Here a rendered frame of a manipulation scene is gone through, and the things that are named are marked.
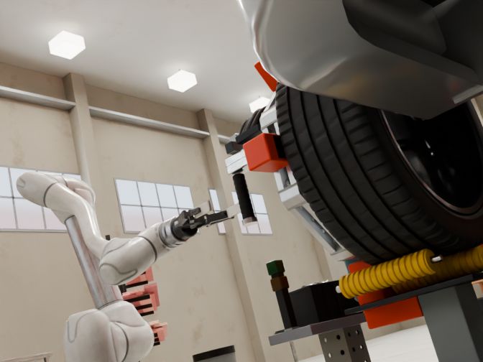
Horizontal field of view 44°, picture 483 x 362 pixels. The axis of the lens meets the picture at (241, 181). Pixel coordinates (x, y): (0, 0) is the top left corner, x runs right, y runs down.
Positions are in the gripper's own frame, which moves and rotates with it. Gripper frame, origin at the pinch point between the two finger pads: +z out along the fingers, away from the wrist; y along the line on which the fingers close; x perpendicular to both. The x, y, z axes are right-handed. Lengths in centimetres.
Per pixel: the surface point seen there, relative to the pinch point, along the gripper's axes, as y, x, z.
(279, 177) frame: 10.0, -2.9, 30.0
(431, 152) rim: -40, 0, 47
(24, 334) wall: -328, 72, -801
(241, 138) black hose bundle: 4.8, 13.8, 17.0
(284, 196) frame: 10.0, -7.9, 29.9
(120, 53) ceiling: -548, 566, -701
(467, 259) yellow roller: -14, -33, 58
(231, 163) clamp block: 2.5, 9.8, 9.1
